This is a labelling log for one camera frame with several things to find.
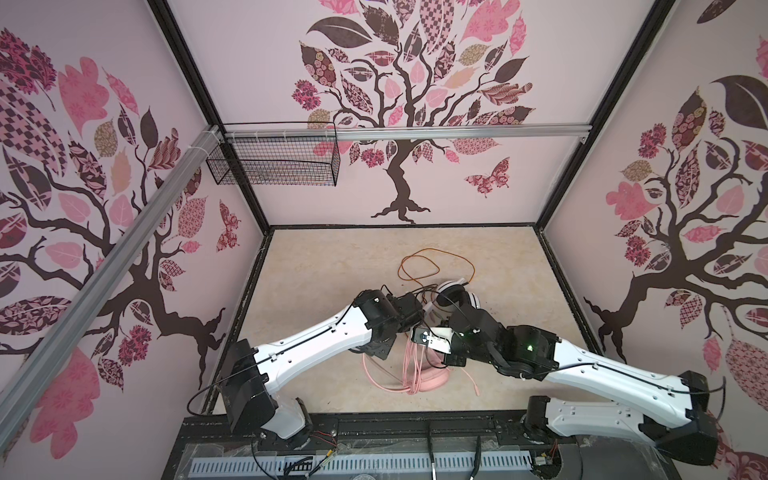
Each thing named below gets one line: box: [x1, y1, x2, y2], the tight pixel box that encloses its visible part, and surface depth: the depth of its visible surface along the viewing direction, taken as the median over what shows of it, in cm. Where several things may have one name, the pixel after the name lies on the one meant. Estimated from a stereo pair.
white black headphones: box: [436, 278, 480, 312], surface depth 94 cm
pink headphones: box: [362, 340, 450, 394], surface depth 70 cm
